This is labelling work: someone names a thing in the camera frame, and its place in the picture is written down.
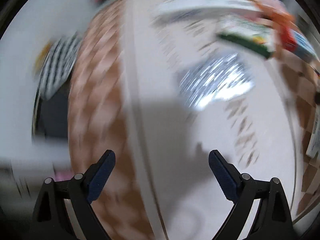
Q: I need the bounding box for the silver foil blister pack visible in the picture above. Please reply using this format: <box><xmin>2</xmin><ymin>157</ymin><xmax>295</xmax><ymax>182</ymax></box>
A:
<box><xmin>178</xmin><ymin>51</ymin><xmax>255</xmax><ymax>111</ymax></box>

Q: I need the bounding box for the green white medicine box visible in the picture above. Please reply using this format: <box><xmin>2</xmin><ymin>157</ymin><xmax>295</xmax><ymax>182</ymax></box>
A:
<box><xmin>216</xmin><ymin>15</ymin><xmax>276</xmax><ymax>59</ymax></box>

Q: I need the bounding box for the black folding chair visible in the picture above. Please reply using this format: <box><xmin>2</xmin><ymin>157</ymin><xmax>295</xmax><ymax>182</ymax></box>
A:
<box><xmin>31</xmin><ymin>79</ymin><xmax>71</xmax><ymax>141</ymax></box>

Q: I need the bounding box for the black white checkered cloth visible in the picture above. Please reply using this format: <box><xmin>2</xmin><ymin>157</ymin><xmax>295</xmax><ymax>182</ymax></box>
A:
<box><xmin>38</xmin><ymin>32</ymin><xmax>82</xmax><ymax>100</ymax></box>

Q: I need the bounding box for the checkered brown table mat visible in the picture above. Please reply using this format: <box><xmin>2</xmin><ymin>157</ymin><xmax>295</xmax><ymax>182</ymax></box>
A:
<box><xmin>68</xmin><ymin>0</ymin><xmax>319</xmax><ymax>239</ymax></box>

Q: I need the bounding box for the pink suitcase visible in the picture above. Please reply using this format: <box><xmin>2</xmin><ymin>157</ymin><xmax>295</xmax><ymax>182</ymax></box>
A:
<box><xmin>55</xmin><ymin>170</ymin><xmax>73</xmax><ymax>181</ymax></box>

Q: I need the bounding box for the long white paper box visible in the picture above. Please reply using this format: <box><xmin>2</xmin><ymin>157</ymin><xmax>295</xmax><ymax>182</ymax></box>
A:
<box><xmin>155</xmin><ymin>0</ymin><xmax>261</xmax><ymax>18</ymax></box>

